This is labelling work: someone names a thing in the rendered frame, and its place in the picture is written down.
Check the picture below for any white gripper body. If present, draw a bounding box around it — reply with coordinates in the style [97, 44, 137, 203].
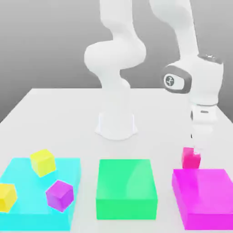
[191, 125, 214, 149]

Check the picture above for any small pink cube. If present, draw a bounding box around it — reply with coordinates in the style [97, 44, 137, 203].
[181, 147, 201, 170]

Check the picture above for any small purple cube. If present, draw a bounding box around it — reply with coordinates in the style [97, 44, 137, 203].
[45, 179, 75, 213]

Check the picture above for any small yellow cube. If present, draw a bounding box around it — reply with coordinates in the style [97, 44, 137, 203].
[30, 148, 56, 177]
[0, 183, 18, 213]

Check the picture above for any large magenta box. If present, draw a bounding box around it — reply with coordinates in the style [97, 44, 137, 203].
[171, 168, 233, 231]

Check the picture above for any large green box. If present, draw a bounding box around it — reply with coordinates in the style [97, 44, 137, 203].
[96, 159, 158, 220]

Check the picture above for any large cyan box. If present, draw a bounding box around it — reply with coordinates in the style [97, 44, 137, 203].
[0, 157, 81, 232]

